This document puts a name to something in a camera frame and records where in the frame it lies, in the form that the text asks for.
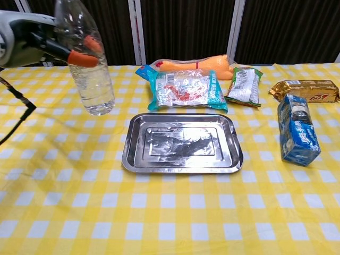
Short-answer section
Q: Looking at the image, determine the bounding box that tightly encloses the yellow checkered tablecloth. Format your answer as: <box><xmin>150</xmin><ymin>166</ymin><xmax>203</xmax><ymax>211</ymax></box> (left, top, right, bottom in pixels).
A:
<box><xmin>0</xmin><ymin>62</ymin><xmax>340</xmax><ymax>255</ymax></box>

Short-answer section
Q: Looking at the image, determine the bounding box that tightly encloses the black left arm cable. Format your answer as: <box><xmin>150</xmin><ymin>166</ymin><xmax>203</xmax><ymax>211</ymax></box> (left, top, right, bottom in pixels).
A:
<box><xmin>0</xmin><ymin>76</ymin><xmax>38</xmax><ymax>146</ymax></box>

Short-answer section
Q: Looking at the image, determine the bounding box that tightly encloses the clear bottle green cap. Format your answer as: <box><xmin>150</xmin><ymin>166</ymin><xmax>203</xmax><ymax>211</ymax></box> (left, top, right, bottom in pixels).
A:
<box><xmin>54</xmin><ymin>0</ymin><xmax>116</xmax><ymax>116</ymax></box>

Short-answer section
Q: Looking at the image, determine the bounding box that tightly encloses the black curtain panel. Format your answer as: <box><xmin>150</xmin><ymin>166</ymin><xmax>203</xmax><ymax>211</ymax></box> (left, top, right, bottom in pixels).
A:
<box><xmin>234</xmin><ymin>0</ymin><xmax>340</xmax><ymax>65</ymax></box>
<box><xmin>140</xmin><ymin>0</ymin><xmax>236</xmax><ymax>64</ymax></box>
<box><xmin>26</xmin><ymin>0</ymin><xmax>137</xmax><ymax>66</ymax></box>

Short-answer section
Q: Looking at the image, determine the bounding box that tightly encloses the gold biscuit package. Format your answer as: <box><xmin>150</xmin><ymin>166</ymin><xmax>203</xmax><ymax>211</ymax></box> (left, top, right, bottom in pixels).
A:
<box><xmin>268</xmin><ymin>79</ymin><xmax>340</xmax><ymax>104</ymax></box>

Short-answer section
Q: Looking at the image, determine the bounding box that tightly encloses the blue cookie box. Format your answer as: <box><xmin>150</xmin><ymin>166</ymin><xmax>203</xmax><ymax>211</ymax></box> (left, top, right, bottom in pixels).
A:
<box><xmin>277</xmin><ymin>93</ymin><xmax>322</xmax><ymax>167</ymax></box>

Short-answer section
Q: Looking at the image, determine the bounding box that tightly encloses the teal clear snack bag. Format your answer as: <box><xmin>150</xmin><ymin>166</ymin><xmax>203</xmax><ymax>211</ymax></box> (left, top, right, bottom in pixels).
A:
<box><xmin>147</xmin><ymin>69</ymin><xmax>230</xmax><ymax>113</ymax></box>

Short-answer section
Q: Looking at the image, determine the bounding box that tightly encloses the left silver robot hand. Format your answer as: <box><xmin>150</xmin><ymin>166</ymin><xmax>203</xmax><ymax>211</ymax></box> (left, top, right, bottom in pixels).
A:
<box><xmin>0</xmin><ymin>10</ymin><xmax>103</xmax><ymax>67</ymax></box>

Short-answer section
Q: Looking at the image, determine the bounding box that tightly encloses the orange rubber chicken toy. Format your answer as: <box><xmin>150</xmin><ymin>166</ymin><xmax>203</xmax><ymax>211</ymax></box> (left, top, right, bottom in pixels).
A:
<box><xmin>150</xmin><ymin>54</ymin><xmax>235</xmax><ymax>81</ymax></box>

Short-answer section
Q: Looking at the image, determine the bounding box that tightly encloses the green snack bag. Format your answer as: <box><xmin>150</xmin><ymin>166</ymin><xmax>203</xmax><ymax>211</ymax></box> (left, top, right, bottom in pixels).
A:
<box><xmin>224</xmin><ymin>66</ymin><xmax>264</xmax><ymax>108</ymax></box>

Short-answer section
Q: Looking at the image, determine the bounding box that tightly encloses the metal tray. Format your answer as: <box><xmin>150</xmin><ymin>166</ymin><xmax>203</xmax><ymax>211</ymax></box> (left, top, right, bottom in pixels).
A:
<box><xmin>121</xmin><ymin>113</ymin><xmax>244</xmax><ymax>175</ymax></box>

